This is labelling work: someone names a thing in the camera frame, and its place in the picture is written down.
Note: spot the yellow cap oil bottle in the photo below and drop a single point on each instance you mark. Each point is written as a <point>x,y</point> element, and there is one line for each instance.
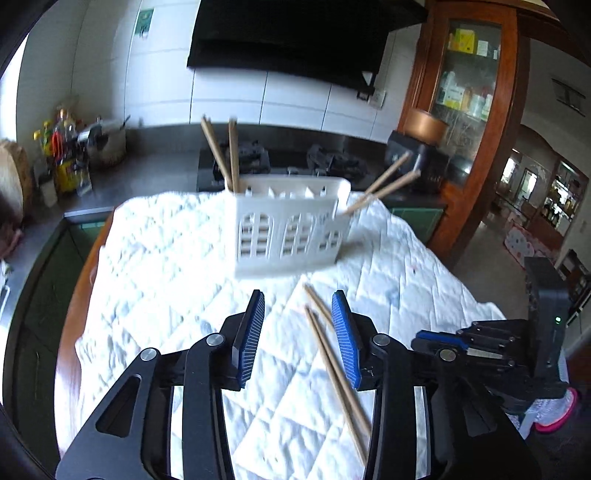
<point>41,139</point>

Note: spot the black range hood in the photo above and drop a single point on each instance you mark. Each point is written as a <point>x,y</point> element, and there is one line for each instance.
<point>339,42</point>

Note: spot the white quilted cloth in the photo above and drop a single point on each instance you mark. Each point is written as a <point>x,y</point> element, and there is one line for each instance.
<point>157,386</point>

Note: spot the wall power socket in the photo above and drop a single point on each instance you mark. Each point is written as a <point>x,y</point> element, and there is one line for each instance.
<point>377,100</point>

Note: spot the copper inner pot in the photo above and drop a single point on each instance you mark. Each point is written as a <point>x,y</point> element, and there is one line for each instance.
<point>425,127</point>

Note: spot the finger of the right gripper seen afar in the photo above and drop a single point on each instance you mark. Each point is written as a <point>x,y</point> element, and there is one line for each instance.
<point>429,342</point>

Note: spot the white plastic utensil holder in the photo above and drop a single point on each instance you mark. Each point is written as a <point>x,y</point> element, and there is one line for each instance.
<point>284,225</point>

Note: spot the round wooden cutting board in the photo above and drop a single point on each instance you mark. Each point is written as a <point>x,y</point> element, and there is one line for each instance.
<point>16,180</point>

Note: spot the black rice cooker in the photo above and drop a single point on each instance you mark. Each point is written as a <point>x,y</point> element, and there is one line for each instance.
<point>428,159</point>

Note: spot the wooden display cabinet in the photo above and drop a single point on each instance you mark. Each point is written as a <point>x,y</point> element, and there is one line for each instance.
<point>470,71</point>

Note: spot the green wall hook sticker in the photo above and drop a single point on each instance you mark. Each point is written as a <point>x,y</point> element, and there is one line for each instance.
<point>143,23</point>

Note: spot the wooden chopstick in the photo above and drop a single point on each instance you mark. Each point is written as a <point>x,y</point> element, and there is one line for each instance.
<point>350,422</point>
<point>358,413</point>
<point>233,154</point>
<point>378,182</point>
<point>215,148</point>

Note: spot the dark soy sauce bottle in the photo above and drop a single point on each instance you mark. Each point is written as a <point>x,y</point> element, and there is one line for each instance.
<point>67,171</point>

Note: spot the wooden chopstick standing in holder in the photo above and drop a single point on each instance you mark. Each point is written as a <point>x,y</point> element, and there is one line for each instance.
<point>233,154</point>

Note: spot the small white jar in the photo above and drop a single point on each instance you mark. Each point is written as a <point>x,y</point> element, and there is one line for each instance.
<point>48,193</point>

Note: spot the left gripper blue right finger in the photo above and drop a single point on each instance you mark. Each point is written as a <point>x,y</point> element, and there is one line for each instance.
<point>349,339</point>

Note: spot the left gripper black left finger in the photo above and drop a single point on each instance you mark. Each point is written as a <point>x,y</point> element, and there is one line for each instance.
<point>249,325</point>

